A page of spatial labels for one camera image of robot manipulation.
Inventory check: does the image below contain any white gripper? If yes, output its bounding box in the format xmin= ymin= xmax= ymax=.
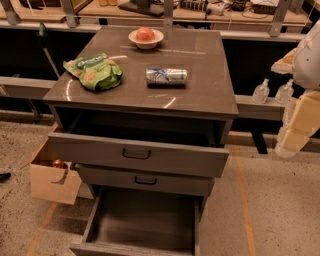
xmin=271 ymin=20 xmax=320 ymax=158

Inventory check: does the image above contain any silver blue redbull can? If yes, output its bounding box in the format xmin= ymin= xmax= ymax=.
xmin=145 ymin=68 xmax=188 ymax=86

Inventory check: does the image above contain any grey top drawer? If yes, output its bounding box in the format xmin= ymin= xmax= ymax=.
xmin=49 ymin=109 xmax=229 ymax=177

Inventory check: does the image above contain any grey drawer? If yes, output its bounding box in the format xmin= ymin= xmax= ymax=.
xmin=78 ymin=164 xmax=214 ymax=197
xmin=70 ymin=188 xmax=200 ymax=256
xmin=49 ymin=109 xmax=229 ymax=177

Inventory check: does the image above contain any grey drawer cabinet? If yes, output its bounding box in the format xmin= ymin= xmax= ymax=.
xmin=42 ymin=25 xmax=240 ymax=148

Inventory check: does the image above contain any grey middle drawer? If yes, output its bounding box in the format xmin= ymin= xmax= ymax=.
xmin=78 ymin=164 xmax=214 ymax=197

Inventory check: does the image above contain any grey bottom drawer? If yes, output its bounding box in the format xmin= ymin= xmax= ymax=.
xmin=70 ymin=188 xmax=200 ymax=256

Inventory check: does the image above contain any right clear sanitizer bottle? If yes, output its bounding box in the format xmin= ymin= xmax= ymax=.
xmin=275 ymin=79 xmax=294 ymax=104

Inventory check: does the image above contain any clear sanitizer bottle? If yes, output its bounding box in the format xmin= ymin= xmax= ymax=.
xmin=275 ymin=79 xmax=294 ymax=104
xmin=252 ymin=78 xmax=269 ymax=104

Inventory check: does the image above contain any left clear sanitizer bottle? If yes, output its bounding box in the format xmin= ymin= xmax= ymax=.
xmin=252 ymin=78 xmax=269 ymax=104

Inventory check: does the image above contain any white power strip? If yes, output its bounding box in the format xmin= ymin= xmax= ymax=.
xmin=206 ymin=3 xmax=225 ymax=16

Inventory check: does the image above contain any white bowl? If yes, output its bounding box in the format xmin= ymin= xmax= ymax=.
xmin=128 ymin=29 xmax=164 ymax=50

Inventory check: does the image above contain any red apple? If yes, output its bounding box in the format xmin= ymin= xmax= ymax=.
xmin=136 ymin=27 xmax=154 ymax=42

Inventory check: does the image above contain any black monitor base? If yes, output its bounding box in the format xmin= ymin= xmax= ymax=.
xmin=118 ymin=0 xmax=164 ymax=17

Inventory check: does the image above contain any green snack bag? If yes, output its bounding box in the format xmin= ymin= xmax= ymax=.
xmin=63 ymin=53 xmax=123 ymax=92

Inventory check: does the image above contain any red ball in box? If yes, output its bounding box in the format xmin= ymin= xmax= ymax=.
xmin=52 ymin=159 xmax=67 ymax=169

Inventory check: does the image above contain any cardboard box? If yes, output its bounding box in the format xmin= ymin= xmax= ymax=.
xmin=24 ymin=136 xmax=81 ymax=205

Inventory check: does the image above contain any black shoe tip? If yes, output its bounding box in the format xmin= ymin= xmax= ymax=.
xmin=0 ymin=173 xmax=11 ymax=183

